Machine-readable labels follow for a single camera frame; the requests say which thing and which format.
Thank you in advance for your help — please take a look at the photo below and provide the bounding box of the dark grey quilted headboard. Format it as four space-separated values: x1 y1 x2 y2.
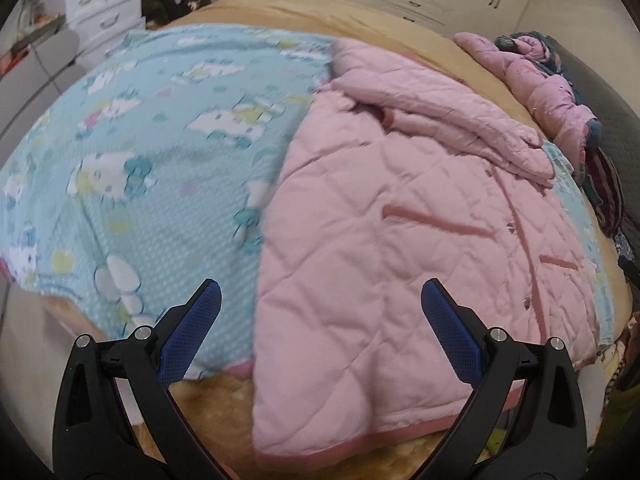
555 40 640 241

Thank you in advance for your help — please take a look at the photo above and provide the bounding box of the woven straw mat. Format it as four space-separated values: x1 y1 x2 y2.
130 375 451 480

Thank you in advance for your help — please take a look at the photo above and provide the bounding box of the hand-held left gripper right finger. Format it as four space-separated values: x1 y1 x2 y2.
420 278 587 480

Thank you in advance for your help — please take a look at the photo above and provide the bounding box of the pink puffy coat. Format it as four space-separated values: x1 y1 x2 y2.
452 31 606 151

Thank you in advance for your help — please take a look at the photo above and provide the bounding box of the dark striped cloth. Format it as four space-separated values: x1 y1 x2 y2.
582 147 626 236

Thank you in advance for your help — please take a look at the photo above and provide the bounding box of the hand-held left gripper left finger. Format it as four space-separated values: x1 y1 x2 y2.
52 278 226 480

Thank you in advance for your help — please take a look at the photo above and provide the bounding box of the bed with tan cover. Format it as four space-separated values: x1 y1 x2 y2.
40 0 636 480

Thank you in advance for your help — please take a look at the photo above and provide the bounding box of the blue cartoon printed blanket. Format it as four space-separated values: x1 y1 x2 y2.
0 25 618 381

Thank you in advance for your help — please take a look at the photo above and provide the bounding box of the white drawer chest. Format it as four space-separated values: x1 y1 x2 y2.
62 0 148 56

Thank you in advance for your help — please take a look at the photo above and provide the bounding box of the pink quilted jacket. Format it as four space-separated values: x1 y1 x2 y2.
252 37 608 466

